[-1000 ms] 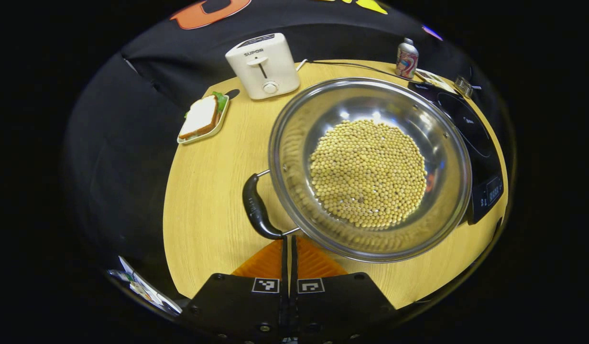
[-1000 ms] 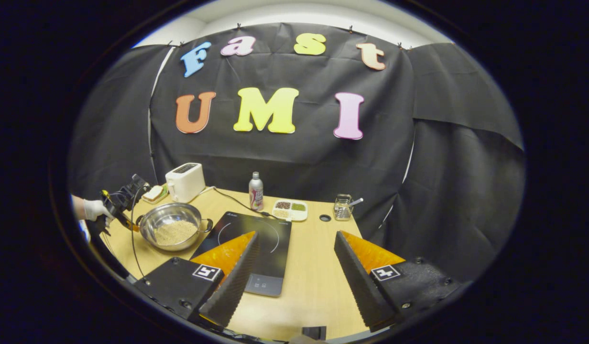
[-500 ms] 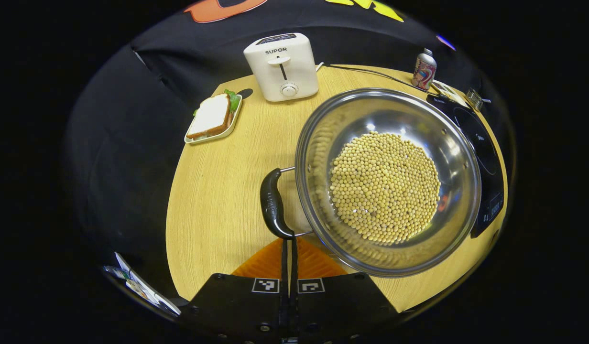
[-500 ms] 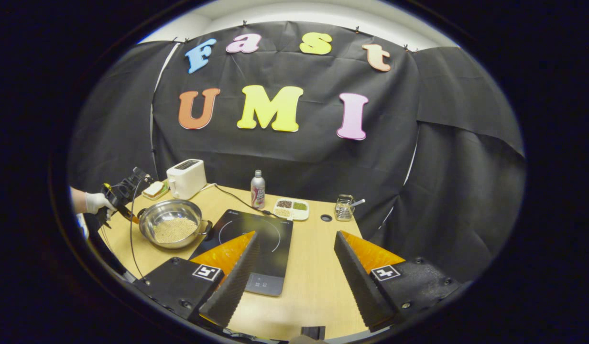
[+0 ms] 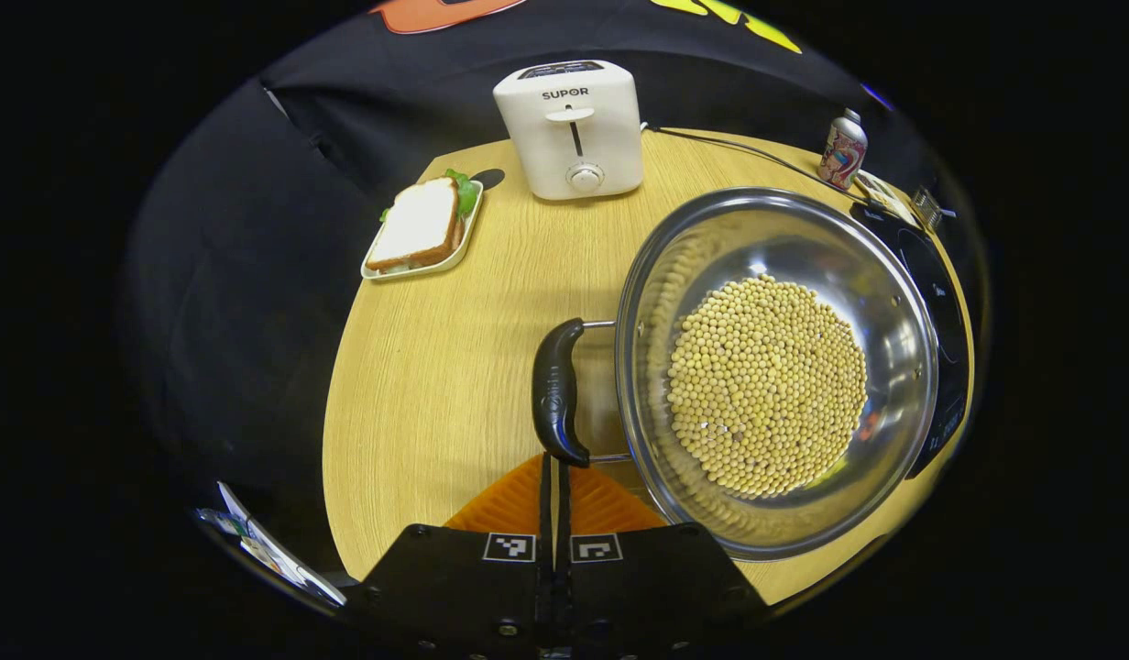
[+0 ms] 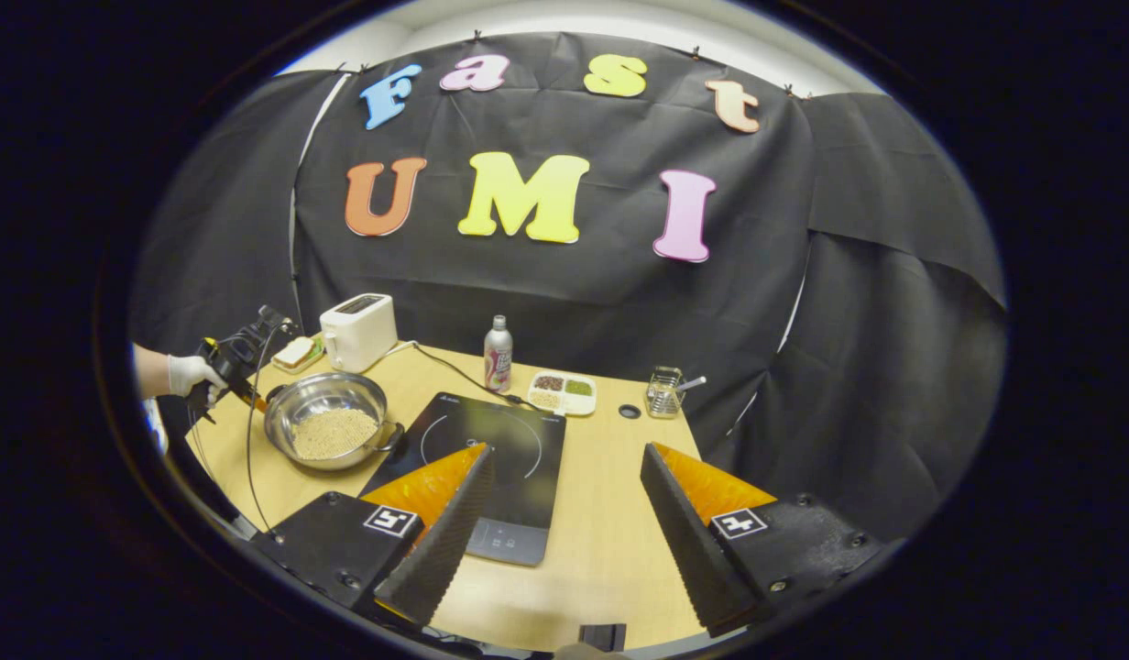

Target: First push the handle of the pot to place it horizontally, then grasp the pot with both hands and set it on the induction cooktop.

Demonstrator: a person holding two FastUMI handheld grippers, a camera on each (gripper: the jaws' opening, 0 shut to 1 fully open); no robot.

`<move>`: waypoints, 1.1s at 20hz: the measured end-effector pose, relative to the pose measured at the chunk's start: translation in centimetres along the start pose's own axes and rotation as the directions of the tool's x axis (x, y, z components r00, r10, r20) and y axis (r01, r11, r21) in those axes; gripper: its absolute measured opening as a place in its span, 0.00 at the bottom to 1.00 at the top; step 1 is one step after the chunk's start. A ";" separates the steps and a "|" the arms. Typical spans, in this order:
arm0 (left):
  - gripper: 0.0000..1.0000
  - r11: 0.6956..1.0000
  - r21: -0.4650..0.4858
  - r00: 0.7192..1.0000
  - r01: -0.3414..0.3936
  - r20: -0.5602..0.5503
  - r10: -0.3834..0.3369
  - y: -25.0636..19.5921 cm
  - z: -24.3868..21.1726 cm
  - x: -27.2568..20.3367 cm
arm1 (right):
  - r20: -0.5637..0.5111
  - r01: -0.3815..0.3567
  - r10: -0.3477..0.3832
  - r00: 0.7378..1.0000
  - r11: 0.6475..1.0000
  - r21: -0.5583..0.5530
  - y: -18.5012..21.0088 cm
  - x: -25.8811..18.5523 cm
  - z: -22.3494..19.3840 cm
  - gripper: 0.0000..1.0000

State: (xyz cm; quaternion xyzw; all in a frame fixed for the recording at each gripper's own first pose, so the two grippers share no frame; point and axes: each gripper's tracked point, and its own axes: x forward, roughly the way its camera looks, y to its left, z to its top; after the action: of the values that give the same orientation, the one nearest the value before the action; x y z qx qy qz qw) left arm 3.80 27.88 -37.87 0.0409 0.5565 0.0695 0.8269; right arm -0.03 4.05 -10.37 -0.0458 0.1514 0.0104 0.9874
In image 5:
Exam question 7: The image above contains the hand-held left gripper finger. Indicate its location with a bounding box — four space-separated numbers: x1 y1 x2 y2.
361 453 556 659
555 456 769 659

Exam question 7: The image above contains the stainless steel pot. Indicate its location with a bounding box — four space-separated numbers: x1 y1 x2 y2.
532 187 939 562

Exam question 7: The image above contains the black induction cooktop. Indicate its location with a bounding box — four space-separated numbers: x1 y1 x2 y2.
849 202 973 479

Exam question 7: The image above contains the pile of yellow soybeans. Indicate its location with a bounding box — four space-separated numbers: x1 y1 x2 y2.
665 273 870 501

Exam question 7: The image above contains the pale green plate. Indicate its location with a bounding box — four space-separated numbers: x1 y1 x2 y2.
360 179 486 281

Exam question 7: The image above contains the white side desk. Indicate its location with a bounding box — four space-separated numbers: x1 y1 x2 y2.
196 481 347 608

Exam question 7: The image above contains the sandwich with lettuce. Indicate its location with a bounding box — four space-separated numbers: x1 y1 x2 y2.
366 169 481 273

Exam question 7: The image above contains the white toaster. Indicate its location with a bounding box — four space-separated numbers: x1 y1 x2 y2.
492 60 645 202

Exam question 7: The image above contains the silver drink bottle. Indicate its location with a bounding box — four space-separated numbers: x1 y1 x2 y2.
817 108 869 192

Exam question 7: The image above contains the white divided tray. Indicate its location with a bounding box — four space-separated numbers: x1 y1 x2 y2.
856 170 921 226

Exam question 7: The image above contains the black power cable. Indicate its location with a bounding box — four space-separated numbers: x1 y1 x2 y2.
647 124 872 207

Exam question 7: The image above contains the wire utensil holder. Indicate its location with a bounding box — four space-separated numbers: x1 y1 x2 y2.
911 185 958 232

